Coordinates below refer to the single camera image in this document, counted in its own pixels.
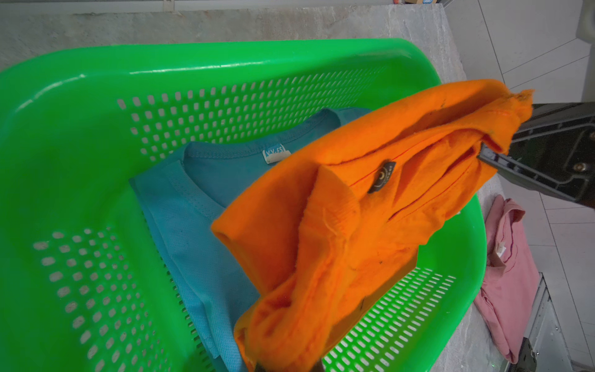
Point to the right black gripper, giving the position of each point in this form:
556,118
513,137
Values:
554,154

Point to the green plastic perforated basket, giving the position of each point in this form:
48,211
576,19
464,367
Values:
83,287

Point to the pink t-shirt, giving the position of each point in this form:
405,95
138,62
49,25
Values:
511,278

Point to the blue t-shirt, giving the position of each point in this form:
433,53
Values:
184,194

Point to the orange t-shirt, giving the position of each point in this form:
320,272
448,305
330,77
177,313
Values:
327,231

